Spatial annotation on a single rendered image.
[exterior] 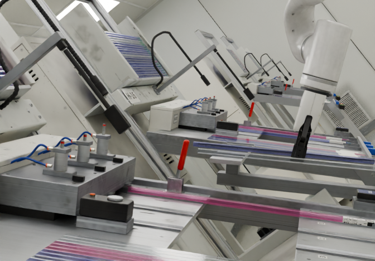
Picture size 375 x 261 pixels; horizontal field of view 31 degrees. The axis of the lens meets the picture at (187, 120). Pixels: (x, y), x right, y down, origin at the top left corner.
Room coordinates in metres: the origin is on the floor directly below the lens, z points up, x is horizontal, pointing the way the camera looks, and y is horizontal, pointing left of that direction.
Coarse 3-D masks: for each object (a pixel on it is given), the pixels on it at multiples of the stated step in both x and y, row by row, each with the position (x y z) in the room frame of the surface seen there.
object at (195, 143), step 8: (200, 144) 1.64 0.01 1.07; (208, 144) 1.64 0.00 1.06; (216, 144) 1.63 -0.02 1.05; (224, 144) 1.63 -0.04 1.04; (264, 152) 1.62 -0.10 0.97; (272, 152) 1.61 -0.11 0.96; (280, 152) 1.61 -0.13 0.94; (288, 152) 1.61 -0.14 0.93; (336, 160) 1.59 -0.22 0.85; (344, 160) 1.59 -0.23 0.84; (352, 160) 1.59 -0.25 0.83; (360, 160) 1.58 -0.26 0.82; (368, 160) 1.58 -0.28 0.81
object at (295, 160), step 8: (200, 152) 1.55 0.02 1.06; (208, 152) 1.55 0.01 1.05; (216, 152) 1.55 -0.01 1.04; (224, 152) 1.54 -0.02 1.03; (232, 152) 1.54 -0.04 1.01; (240, 152) 1.54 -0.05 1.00; (272, 160) 1.53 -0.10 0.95; (280, 160) 1.53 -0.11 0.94; (288, 160) 1.52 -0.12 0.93; (296, 160) 1.52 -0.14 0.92; (304, 160) 1.52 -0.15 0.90; (312, 160) 1.52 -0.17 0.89; (320, 160) 1.52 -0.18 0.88; (352, 168) 1.50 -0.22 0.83; (360, 168) 1.50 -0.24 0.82; (368, 168) 1.50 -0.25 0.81
